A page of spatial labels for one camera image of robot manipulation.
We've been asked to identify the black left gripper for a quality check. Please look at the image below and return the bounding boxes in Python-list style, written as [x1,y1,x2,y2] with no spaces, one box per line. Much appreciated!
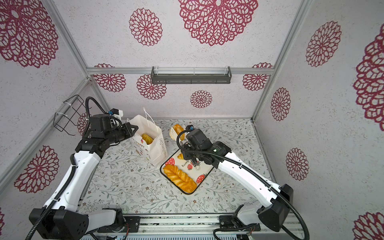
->
[105,122,139,145]

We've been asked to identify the striped fake bun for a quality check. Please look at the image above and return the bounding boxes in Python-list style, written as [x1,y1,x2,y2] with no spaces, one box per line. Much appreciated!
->
[142,134,154,145]

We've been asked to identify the white paper gift bag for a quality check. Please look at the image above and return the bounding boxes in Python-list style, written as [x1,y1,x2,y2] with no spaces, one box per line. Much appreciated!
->
[127,108,168,168]

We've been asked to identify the long braided fake bread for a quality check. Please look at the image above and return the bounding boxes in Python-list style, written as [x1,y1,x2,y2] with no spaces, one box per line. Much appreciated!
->
[163,165,197,194]

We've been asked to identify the round fake bun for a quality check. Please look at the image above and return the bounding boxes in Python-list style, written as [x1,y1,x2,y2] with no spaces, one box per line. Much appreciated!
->
[173,124,185,141]

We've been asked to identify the white slotted serving tongs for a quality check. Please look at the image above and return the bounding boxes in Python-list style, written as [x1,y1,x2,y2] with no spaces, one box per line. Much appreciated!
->
[170,127,178,141]

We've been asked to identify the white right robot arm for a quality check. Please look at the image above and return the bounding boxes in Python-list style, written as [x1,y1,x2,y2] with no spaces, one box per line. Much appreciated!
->
[176,125,310,240]

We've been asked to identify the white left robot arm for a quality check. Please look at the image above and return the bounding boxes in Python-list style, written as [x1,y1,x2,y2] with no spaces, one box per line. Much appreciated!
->
[26,97,139,240]

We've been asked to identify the strawberry print rectangular tray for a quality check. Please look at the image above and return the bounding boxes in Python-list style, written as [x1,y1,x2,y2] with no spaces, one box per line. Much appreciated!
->
[160,150,214,195]

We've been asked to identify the black overhead light bar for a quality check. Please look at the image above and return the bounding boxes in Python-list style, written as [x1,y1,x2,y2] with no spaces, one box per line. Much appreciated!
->
[150,67,233,85]

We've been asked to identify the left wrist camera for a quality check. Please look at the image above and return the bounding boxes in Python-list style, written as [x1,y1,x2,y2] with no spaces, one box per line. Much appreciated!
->
[108,109,124,120]

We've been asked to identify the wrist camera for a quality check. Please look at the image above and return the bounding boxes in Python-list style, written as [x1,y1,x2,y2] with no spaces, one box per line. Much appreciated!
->
[108,109,124,120]
[186,125,213,151]

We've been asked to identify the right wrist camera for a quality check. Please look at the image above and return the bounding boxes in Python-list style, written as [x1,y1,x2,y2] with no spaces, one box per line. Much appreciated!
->
[186,125,213,151]

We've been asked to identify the black wire wall basket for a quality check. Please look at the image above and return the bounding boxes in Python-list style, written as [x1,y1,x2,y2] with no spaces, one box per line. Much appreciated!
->
[52,94,85,136]

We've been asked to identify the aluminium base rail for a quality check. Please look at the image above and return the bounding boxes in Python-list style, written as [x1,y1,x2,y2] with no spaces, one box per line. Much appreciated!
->
[82,213,292,240]

